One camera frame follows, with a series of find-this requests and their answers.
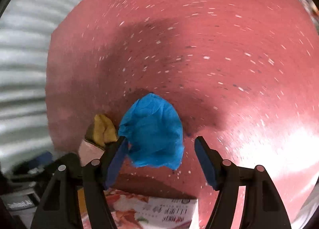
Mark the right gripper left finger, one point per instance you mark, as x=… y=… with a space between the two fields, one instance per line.
x=59 y=206

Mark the grey green curtain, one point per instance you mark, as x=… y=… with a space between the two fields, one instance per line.
x=26 y=28

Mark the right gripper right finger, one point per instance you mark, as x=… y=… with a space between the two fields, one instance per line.
x=263 y=207

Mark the red speckled floor mat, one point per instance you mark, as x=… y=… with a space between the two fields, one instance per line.
x=241 y=73

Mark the white fox tissue box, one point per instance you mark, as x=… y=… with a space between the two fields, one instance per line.
x=139 y=211

